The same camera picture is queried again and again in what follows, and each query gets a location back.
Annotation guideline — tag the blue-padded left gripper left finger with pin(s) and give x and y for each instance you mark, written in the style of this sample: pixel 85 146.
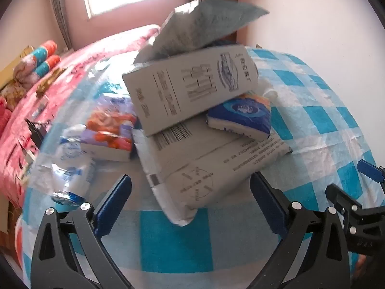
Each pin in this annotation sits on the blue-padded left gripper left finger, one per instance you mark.
pixel 55 264

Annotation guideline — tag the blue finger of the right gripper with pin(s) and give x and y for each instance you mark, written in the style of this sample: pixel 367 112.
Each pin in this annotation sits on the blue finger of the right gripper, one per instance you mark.
pixel 373 172

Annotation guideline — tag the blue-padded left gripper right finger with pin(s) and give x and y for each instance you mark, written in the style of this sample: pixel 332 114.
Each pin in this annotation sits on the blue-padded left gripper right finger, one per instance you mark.
pixel 312 252

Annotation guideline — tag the purple cartoon bear tissue pack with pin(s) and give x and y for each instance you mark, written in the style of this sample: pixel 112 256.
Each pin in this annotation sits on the purple cartoon bear tissue pack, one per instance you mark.
pixel 107 133

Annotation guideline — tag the grey milk carton box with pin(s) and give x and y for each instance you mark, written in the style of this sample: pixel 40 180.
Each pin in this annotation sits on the grey milk carton box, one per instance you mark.
pixel 172 90

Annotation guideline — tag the crushed plastic water bottle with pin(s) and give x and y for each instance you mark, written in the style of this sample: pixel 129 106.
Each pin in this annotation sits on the crushed plastic water bottle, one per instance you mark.
pixel 72 168

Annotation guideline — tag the blue white checkered tablecloth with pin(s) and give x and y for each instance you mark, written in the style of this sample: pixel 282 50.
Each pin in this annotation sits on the blue white checkered tablecloth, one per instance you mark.
pixel 228 243

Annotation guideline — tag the blue tissue pack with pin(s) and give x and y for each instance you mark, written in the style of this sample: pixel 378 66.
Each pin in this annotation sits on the blue tissue pack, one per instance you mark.
pixel 247 115

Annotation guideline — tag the pink bed cover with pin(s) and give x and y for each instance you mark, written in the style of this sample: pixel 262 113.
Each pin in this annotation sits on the pink bed cover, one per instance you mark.
pixel 16 133

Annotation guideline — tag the large white courier bag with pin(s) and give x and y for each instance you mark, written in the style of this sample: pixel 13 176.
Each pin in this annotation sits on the large white courier bag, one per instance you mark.
pixel 191 165

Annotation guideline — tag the olive green cloth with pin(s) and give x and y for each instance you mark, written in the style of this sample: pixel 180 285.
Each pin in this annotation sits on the olive green cloth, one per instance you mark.
pixel 45 84

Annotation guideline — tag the rolled colourful quilt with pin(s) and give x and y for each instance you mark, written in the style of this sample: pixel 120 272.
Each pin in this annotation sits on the rolled colourful quilt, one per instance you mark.
pixel 37 64

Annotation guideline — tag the grey blue paper bag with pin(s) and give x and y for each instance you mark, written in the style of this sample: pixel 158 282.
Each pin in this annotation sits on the grey blue paper bag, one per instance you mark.
pixel 196 24

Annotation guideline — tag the grey curtain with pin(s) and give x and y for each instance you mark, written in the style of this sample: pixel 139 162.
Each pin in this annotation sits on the grey curtain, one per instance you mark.
pixel 60 13

